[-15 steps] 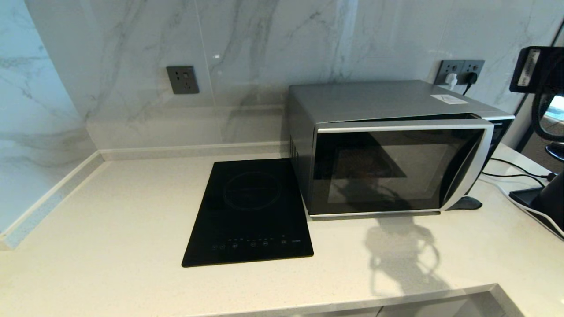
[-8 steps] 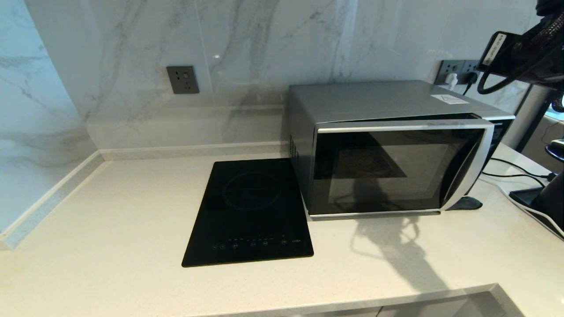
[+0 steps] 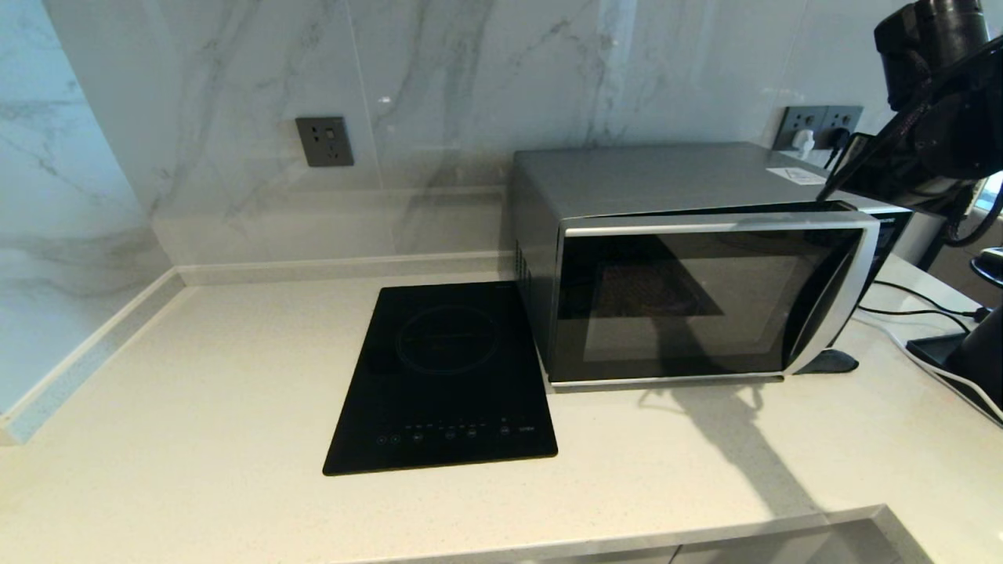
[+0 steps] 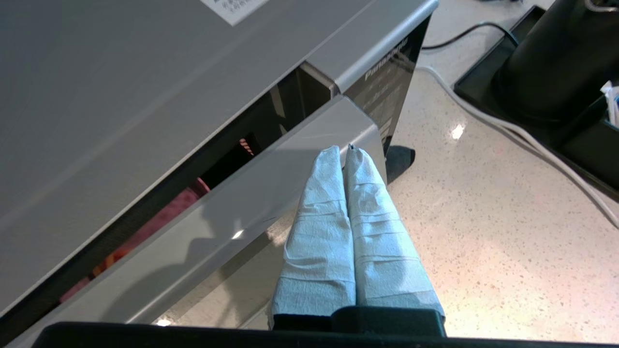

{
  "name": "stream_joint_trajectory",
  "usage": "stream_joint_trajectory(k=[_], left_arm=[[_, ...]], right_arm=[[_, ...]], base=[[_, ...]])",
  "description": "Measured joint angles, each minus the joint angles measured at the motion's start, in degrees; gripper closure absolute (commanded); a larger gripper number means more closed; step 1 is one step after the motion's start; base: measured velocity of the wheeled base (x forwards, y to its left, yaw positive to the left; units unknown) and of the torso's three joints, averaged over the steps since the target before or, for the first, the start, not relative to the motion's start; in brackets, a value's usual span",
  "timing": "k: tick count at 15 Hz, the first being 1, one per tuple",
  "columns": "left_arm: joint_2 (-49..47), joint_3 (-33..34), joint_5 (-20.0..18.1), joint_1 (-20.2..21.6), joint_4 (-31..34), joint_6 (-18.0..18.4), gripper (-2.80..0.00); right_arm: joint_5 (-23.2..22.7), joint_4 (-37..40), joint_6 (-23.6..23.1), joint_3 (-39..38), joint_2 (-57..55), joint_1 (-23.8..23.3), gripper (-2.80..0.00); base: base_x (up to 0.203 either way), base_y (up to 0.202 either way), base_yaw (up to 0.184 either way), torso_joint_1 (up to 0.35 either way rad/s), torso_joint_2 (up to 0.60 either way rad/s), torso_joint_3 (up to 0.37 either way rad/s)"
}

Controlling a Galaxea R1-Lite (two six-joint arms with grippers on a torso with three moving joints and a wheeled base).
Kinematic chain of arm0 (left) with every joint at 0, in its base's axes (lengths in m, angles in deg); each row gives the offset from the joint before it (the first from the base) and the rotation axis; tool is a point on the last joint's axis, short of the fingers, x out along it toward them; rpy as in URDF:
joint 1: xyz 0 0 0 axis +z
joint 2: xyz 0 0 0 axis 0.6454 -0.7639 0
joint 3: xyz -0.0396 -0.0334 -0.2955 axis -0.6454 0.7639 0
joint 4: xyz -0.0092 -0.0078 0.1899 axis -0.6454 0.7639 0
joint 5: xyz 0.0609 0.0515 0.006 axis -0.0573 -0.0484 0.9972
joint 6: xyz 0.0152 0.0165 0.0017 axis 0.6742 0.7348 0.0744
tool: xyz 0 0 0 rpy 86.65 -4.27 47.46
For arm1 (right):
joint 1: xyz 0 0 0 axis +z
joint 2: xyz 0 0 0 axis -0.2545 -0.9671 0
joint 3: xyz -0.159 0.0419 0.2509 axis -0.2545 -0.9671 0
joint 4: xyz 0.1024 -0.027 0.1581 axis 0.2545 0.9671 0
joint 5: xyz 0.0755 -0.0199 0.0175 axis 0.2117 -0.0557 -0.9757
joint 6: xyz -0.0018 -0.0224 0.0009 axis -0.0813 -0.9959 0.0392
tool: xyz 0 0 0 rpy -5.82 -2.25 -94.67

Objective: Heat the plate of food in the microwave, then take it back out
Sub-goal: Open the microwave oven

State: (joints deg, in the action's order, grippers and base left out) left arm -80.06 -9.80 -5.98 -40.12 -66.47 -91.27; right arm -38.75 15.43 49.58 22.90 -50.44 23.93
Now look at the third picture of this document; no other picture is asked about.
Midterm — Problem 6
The silver microwave oven body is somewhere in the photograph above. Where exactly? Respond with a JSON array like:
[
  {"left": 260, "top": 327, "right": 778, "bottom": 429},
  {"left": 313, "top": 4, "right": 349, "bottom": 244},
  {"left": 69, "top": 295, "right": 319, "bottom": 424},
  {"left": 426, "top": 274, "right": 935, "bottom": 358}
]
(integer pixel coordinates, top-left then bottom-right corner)
[{"left": 513, "top": 143, "right": 914, "bottom": 389}]

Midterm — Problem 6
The black power plug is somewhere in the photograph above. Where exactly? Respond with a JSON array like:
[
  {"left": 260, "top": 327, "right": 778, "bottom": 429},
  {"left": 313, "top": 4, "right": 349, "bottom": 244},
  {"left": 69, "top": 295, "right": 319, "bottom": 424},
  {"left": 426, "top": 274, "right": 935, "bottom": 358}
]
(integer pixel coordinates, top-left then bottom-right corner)
[{"left": 823, "top": 128, "right": 851, "bottom": 169}]

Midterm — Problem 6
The white sticker label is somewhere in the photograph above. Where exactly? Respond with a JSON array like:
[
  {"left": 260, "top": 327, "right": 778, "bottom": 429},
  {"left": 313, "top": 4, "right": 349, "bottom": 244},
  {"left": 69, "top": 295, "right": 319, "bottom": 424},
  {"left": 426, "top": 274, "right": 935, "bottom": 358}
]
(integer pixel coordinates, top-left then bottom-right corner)
[{"left": 766, "top": 167, "right": 827, "bottom": 186}]

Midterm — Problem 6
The black round background object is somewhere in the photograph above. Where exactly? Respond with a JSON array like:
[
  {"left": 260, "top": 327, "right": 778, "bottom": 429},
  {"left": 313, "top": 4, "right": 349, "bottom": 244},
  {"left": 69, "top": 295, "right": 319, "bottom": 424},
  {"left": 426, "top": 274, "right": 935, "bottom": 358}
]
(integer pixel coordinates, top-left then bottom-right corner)
[{"left": 970, "top": 249, "right": 1003, "bottom": 289}]

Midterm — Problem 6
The dark oval pad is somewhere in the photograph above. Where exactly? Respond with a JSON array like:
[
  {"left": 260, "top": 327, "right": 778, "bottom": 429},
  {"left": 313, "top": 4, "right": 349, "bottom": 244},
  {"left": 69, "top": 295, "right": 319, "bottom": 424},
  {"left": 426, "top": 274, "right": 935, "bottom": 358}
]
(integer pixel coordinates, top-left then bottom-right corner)
[{"left": 799, "top": 350, "right": 859, "bottom": 375}]

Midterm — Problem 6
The black induction cooktop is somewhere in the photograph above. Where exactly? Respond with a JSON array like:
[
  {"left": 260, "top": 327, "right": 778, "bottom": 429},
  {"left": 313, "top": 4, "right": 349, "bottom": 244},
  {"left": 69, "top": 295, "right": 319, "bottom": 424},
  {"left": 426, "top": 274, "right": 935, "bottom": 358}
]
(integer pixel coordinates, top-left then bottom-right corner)
[{"left": 323, "top": 282, "right": 558, "bottom": 476}]

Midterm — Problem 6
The black metal door frame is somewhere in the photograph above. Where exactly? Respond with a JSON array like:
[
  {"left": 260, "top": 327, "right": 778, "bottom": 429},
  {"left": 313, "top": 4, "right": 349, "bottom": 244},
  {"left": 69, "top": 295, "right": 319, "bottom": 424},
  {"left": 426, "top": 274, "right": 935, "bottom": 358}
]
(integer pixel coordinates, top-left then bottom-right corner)
[{"left": 913, "top": 211, "right": 972, "bottom": 271}]

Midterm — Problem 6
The dark double wall socket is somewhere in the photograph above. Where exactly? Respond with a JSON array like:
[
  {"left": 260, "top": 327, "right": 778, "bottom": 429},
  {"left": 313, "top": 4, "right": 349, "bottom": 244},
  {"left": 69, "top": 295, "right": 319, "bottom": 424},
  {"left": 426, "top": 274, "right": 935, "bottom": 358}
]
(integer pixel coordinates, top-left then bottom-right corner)
[{"left": 772, "top": 106, "right": 863, "bottom": 151}]

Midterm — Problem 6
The thin black power cable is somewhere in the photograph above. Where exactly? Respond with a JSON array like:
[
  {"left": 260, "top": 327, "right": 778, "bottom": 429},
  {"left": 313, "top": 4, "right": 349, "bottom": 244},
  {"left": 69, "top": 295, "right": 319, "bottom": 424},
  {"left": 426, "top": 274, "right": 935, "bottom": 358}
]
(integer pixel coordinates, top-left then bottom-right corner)
[
  {"left": 871, "top": 280, "right": 990, "bottom": 322},
  {"left": 854, "top": 305, "right": 971, "bottom": 334}
]

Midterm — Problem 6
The white power cable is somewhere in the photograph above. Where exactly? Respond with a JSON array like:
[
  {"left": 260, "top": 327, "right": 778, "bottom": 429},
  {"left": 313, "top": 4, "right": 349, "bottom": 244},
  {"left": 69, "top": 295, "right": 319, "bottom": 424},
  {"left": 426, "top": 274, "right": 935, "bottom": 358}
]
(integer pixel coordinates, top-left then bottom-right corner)
[{"left": 860, "top": 312, "right": 1003, "bottom": 428}]

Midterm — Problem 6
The grey single wall socket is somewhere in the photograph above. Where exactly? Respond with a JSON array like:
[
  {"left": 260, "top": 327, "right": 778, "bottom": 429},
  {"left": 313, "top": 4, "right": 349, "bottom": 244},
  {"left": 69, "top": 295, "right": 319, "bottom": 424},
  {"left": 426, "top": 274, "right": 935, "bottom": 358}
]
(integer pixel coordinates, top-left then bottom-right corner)
[{"left": 296, "top": 117, "right": 355, "bottom": 169}]

